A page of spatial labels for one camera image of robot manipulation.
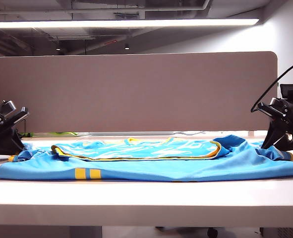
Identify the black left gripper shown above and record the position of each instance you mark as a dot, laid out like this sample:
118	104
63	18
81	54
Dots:
2	122

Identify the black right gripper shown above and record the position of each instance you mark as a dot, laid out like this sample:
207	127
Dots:
282	110

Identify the blue white yellow soccer jersey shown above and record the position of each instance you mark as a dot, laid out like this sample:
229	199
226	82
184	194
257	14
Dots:
146	161

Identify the black office chair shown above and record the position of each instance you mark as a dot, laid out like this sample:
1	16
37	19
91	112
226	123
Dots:
291	90

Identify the green flat object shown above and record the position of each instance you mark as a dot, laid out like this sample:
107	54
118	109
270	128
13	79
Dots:
62	134

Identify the small ceiling spot lamp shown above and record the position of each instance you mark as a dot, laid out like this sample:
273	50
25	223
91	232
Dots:
58	48
126	46

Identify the black chair caster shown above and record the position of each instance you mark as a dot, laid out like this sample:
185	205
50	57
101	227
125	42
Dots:
212	233

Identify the grey-brown fabric desk divider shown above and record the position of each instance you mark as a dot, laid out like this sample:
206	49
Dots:
136	91

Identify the long ceiling light strip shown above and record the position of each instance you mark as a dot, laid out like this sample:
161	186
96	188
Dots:
126	23

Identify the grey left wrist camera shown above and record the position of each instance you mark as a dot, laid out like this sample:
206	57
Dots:
9	106

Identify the grey ceiling duct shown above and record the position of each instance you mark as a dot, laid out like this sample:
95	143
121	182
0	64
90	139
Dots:
141	7

